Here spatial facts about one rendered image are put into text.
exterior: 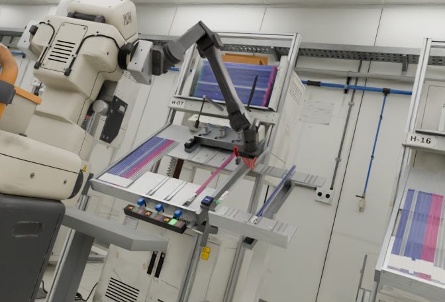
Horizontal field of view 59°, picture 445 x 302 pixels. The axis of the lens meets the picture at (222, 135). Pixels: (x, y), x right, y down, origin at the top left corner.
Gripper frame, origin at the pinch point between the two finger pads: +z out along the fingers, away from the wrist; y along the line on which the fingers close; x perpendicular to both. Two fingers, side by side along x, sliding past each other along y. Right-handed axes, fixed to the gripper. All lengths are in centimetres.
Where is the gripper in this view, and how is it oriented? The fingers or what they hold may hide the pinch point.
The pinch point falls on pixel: (250, 167)
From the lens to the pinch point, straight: 179.4
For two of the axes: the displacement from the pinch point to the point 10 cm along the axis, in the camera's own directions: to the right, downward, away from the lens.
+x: -4.9, 4.3, -7.6
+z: 0.6, 8.9, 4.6
